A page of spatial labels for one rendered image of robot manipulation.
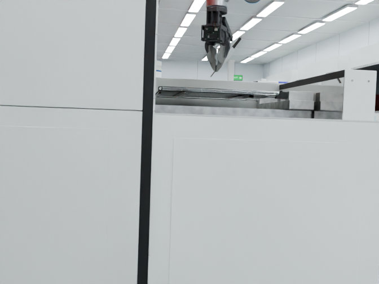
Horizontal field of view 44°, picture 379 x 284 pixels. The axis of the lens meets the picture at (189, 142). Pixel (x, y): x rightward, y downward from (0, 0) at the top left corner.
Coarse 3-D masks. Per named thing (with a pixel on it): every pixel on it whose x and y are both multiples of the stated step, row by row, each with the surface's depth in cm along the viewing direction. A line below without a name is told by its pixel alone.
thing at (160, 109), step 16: (160, 112) 142; (176, 112) 143; (192, 112) 144; (208, 112) 144; (224, 112) 145; (240, 112) 146; (256, 112) 146; (272, 112) 147; (288, 112) 148; (304, 112) 148
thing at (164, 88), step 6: (162, 90) 137; (168, 90) 137; (174, 90) 137; (180, 90) 137; (186, 90) 137; (192, 90) 138; (198, 90) 138; (204, 90) 138; (210, 90) 138; (216, 90) 138; (222, 90) 139; (228, 90) 139; (234, 90) 139; (240, 90) 140; (246, 90) 140; (252, 90) 140
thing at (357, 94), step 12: (348, 72) 128; (360, 72) 128; (372, 72) 129; (348, 84) 128; (360, 84) 128; (372, 84) 129; (348, 96) 128; (360, 96) 128; (372, 96) 129; (348, 108) 128; (360, 108) 129; (372, 108) 129; (360, 120) 129; (372, 120) 129
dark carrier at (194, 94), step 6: (186, 96) 171; (192, 96) 170; (198, 96) 169; (204, 96) 167; (210, 96) 166; (216, 96) 165; (222, 96) 164; (228, 96) 162; (234, 96) 161; (258, 96) 156
